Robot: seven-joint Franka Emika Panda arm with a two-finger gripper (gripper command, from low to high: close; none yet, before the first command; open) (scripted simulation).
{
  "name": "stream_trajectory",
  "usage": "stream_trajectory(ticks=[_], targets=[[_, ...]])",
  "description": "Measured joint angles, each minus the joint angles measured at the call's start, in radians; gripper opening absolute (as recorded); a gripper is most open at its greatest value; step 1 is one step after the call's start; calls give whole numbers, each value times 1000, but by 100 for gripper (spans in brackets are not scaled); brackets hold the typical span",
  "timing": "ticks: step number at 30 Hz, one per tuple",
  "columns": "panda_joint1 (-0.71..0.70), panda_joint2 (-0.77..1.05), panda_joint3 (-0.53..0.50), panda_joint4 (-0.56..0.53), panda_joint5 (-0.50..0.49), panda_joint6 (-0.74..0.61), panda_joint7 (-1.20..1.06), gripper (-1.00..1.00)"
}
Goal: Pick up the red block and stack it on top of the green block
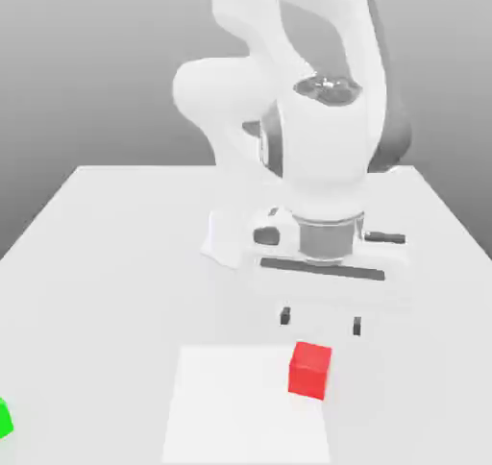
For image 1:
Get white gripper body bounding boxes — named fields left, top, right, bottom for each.
left=249, top=246, right=411, bottom=310

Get small red cube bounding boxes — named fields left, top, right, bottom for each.
left=286, top=340, right=332, bottom=402

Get small green cube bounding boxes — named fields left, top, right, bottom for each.
left=0, top=397, right=15, bottom=440

